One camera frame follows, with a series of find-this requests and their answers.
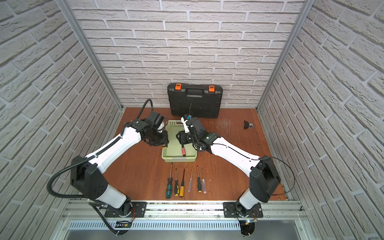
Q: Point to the light green perforated bin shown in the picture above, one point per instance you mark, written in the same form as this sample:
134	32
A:
173	152

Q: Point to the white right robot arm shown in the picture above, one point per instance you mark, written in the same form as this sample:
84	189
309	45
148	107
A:
262	172

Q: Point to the orange handled black screwdriver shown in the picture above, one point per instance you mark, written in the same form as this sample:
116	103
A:
182	188

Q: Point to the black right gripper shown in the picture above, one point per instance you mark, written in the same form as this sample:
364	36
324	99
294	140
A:
182	138

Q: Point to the black yellow grip screwdriver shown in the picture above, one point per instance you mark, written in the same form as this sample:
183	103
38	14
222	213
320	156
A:
199	183

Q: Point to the clear handled screwdriver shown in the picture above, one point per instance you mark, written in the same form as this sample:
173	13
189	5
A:
203	183

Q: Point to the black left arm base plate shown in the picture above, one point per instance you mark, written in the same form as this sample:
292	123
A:
127	211

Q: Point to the small black round object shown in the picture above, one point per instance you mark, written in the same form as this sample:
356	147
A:
248	125

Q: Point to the aluminium corner frame post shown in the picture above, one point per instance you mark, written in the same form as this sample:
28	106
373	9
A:
83	40

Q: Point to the small clear tester screwdriver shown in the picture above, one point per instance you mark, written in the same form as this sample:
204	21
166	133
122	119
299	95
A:
190	181

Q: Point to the green black screwdriver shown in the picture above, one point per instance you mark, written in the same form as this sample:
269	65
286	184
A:
169	185

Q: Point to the black plastic tool case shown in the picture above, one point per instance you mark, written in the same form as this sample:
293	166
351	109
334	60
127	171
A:
201	101

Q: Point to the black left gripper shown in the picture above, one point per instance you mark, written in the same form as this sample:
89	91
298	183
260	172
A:
159	138

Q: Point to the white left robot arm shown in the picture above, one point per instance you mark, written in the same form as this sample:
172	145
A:
87	177

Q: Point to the aluminium front rail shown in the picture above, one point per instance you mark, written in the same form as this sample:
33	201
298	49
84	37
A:
203	215

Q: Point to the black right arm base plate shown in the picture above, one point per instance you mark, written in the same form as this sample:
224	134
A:
236	210

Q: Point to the black yellow small screwdriver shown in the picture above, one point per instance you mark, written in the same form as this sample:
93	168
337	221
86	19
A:
177	189

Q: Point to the pink handled screwdriver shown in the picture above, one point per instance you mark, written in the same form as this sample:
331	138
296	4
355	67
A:
183	150

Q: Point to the right aluminium corner post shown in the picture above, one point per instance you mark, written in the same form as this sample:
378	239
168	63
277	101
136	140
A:
305	10

